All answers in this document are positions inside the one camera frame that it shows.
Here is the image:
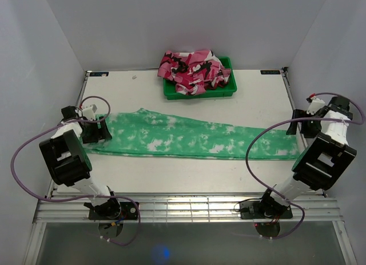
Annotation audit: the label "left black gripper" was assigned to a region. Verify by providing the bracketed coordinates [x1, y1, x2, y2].
[78, 117, 111, 144]

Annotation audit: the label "green white tie-dye trousers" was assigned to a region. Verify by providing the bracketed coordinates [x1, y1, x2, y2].
[84, 109, 300, 160]

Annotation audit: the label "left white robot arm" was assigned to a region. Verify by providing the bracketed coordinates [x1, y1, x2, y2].
[39, 105, 122, 219]

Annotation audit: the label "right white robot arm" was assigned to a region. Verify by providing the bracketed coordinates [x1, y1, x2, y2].
[258, 94, 357, 217]

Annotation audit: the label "pink camouflage trousers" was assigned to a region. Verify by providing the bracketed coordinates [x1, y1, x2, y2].
[157, 50, 231, 96]

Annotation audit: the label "right blue table label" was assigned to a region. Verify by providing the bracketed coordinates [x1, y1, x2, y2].
[260, 70, 281, 75]

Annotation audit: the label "blue table label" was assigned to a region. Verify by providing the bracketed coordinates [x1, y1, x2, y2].
[89, 72, 109, 77]
[260, 70, 281, 75]

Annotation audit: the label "left blue table label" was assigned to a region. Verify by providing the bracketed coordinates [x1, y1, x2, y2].
[89, 72, 109, 77]

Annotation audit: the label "green plastic bin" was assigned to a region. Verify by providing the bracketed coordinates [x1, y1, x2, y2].
[163, 57, 237, 100]

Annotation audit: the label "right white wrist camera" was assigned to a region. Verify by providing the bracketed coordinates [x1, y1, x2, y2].
[306, 94, 325, 116]

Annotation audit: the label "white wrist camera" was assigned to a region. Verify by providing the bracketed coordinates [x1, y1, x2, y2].
[80, 104, 97, 121]
[306, 94, 325, 116]

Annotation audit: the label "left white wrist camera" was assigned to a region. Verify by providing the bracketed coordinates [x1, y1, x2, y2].
[80, 104, 97, 121]

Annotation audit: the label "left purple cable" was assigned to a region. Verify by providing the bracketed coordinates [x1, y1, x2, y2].
[10, 96, 141, 246]

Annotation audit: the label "purple cable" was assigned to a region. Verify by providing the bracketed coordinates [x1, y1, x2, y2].
[10, 96, 141, 246]
[245, 92, 365, 240]

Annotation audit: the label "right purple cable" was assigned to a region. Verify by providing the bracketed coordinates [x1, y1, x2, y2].
[245, 92, 365, 240]

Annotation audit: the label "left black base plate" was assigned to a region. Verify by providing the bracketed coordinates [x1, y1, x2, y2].
[87, 202, 138, 221]

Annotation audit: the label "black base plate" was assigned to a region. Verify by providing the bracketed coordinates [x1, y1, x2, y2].
[87, 202, 138, 221]
[234, 199, 293, 220]

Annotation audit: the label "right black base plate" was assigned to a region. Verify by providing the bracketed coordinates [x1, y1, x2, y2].
[234, 199, 293, 220]

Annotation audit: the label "aluminium frame rail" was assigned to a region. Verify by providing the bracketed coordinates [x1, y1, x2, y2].
[33, 193, 343, 223]

